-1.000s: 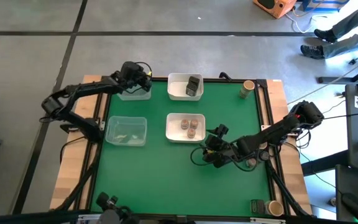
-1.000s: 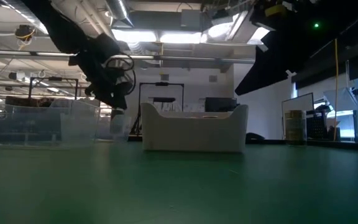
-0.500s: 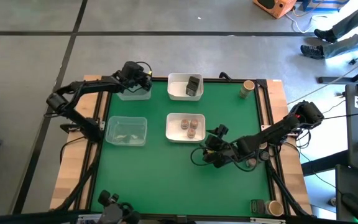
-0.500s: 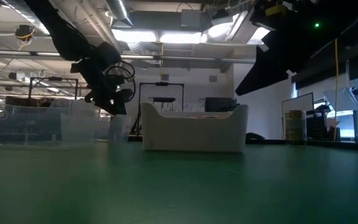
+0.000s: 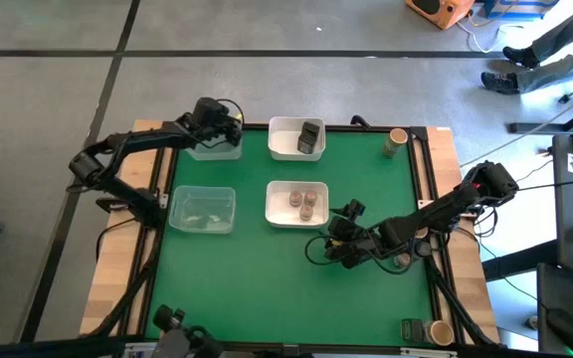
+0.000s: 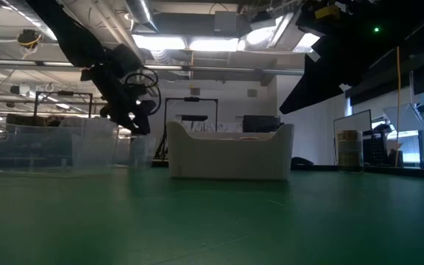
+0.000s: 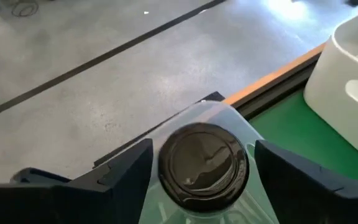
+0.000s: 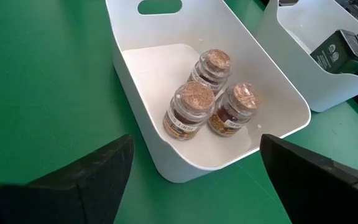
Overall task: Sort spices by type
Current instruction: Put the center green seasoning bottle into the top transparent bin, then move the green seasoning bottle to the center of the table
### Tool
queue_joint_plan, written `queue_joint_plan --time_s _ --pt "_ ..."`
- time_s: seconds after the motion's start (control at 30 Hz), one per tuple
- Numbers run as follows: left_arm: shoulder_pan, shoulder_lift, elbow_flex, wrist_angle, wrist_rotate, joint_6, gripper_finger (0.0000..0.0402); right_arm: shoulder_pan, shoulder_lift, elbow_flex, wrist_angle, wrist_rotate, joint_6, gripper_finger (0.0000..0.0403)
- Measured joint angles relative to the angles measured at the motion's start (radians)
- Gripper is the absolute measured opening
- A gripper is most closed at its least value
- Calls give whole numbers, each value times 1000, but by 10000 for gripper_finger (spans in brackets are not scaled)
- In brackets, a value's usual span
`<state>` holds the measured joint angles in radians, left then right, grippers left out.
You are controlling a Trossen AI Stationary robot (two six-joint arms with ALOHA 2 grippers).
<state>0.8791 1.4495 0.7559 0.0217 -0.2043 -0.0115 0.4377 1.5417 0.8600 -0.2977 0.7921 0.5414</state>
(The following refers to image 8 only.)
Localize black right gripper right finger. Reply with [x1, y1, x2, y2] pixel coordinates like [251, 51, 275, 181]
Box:
[259, 133, 358, 224]

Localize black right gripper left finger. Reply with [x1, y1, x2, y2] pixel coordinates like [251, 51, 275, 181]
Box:
[0, 134, 135, 224]

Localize cork-stoppered glass spice jar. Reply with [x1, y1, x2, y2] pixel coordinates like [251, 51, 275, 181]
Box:
[206, 82, 261, 138]
[162, 80, 216, 142]
[187, 48, 234, 97]

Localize green table mat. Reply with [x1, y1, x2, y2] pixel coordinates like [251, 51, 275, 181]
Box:
[0, 0, 358, 224]

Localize white plastic bin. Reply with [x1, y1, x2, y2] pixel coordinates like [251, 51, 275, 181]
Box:
[104, 0, 312, 184]
[254, 0, 358, 113]

